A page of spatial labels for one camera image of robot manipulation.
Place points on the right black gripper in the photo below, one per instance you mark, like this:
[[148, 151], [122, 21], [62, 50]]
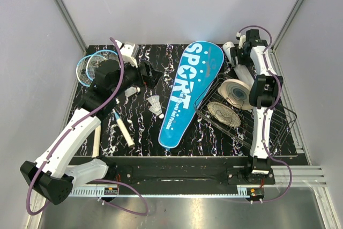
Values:
[[234, 52]]

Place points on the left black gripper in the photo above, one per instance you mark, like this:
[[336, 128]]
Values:
[[153, 76]]

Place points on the white plastic shuttlecock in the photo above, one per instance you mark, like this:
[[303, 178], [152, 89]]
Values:
[[132, 91]]

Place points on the white shuttlecock of pair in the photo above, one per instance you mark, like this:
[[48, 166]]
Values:
[[154, 101], [156, 111]]

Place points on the white shuttlecock tube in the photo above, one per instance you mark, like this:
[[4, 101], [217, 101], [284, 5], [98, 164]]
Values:
[[241, 71]]

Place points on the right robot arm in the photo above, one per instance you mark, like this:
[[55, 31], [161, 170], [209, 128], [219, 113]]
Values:
[[264, 96]]

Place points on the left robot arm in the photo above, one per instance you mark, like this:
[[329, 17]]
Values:
[[49, 175]]

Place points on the blue badminton racket front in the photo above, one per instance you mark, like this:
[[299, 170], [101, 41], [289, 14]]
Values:
[[112, 78]]

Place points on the blue racket cover bag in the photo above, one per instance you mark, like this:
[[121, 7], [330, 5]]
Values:
[[199, 65]]

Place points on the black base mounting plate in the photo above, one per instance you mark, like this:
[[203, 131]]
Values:
[[186, 175]]

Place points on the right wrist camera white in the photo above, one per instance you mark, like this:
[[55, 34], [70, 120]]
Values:
[[241, 39]]

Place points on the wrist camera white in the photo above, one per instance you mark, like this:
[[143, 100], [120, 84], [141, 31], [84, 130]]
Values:
[[129, 52], [241, 39]]

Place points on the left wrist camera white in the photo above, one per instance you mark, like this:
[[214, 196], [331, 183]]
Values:
[[129, 52]]

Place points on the black wire dish rack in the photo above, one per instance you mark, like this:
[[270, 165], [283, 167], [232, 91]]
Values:
[[281, 142]]

